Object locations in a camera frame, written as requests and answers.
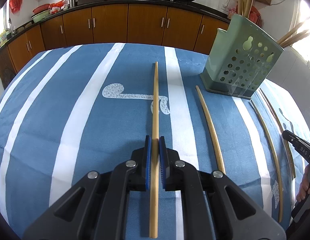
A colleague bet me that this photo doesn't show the person's right hand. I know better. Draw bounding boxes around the person's right hand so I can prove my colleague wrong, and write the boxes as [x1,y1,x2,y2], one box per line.
[296,165,310,203]

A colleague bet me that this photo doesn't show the wooden base cabinets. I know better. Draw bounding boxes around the wooden base cabinets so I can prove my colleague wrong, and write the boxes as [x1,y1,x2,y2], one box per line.
[0,4,232,90]

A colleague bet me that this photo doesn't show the green plastic basin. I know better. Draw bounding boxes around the green plastic basin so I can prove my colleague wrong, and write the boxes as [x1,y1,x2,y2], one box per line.
[31,9,51,23]

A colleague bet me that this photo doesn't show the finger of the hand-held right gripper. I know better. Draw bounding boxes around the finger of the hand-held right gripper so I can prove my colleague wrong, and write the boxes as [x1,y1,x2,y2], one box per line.
[282,129,310,161]

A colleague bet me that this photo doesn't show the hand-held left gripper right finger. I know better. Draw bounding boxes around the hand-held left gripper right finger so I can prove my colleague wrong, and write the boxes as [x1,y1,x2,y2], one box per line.
[159,135,287,240]

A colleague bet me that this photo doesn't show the green perforated utensil holder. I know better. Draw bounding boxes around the green perforated utensil holder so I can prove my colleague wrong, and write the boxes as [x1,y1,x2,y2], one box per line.
[200,14,285,99]

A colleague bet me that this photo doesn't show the kitchen window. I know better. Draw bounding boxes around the kitchen window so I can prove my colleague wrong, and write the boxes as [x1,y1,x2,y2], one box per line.
[286,0,310,63]

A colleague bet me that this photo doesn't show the black kitchen countertop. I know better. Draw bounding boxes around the black kitchen countertop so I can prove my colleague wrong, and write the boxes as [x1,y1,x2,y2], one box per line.
[0,0,232,53]

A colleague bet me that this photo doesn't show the red and white bag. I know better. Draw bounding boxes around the red and white bag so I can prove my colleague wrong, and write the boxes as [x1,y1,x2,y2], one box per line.
[50,0,68,13]

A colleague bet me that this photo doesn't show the red plastic basin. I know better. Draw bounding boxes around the red plastic basin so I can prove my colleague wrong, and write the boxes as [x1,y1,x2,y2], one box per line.
[33,4,51,14]

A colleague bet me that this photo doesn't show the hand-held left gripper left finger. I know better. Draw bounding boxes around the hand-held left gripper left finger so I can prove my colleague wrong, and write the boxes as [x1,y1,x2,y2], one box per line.
[23,135,153,240]

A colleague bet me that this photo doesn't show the blue striped tablecloth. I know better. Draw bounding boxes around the blue striped tablecloth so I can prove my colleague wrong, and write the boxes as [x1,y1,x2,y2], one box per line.
[0,42,305,240]

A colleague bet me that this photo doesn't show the long bamboo chopstick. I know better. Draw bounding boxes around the long bamboo chopstick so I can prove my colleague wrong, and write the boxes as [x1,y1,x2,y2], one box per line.
[256,88,295,179]
[148,61,160,238]
[196,85,226,175]
[250,100,283,222]
[260,88,296,178]

